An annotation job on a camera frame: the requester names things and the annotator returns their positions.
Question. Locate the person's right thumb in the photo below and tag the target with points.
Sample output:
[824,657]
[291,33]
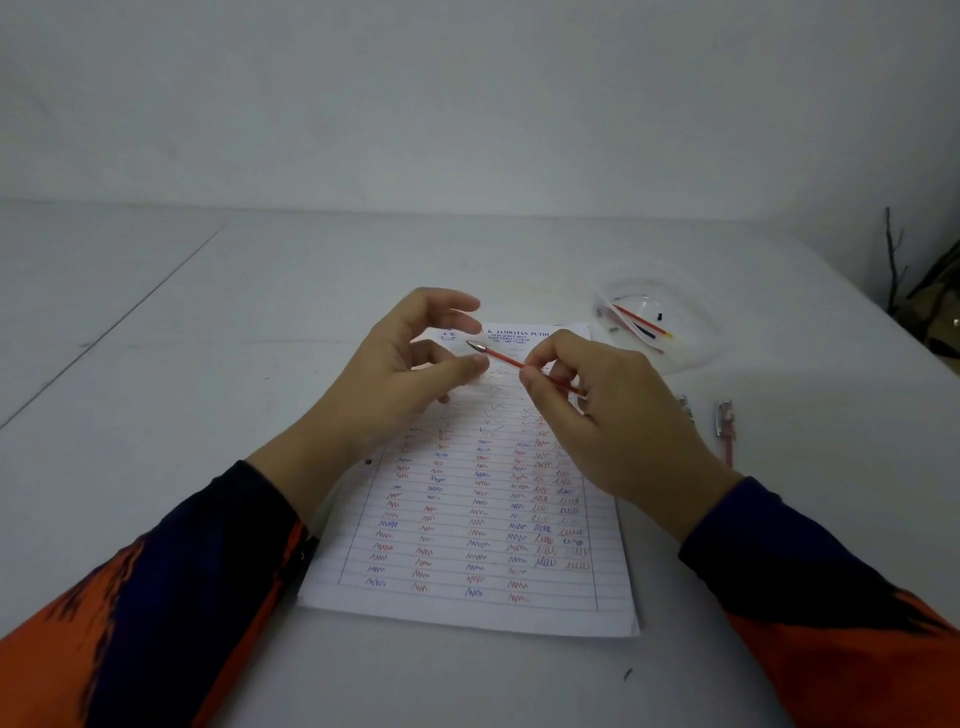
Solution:
[544,397]

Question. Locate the red pen refill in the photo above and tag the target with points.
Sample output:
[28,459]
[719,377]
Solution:
[499,357]

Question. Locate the person's right forearm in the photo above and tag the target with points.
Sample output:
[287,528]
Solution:
[817,607]

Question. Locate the person's left hand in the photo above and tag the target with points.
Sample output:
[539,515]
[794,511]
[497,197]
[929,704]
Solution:
[367,390]

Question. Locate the person's right middle finger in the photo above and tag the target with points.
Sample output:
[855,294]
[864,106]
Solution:
[564,372]

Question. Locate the brown dried plant pile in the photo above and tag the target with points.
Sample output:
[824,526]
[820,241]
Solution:
[934,315]

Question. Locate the blue pen refill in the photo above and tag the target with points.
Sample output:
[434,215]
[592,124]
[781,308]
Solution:
[639,328]

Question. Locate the red refill with yellow end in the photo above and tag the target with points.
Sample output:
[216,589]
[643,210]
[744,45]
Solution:
[641,320]

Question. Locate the person's left forearm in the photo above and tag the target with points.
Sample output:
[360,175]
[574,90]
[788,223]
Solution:
[172,592]

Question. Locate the dark bare twig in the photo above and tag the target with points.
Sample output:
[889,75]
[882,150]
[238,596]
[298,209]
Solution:
[892,262]

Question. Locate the person's left thumb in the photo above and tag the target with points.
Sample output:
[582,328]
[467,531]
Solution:
[457,373]

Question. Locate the lined paper sheet with scribbles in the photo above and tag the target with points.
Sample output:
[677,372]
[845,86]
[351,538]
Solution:
[465,540]

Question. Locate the person's left middle finger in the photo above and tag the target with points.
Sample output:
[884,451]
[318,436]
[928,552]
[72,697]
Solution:
[465,322]

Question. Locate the person's right hand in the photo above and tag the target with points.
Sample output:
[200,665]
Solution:
[637,427]

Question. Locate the clear pink pen barrel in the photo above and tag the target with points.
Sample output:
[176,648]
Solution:
[726,431]

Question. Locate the clear plastic bowl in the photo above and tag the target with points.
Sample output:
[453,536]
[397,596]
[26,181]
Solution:
[690,330]

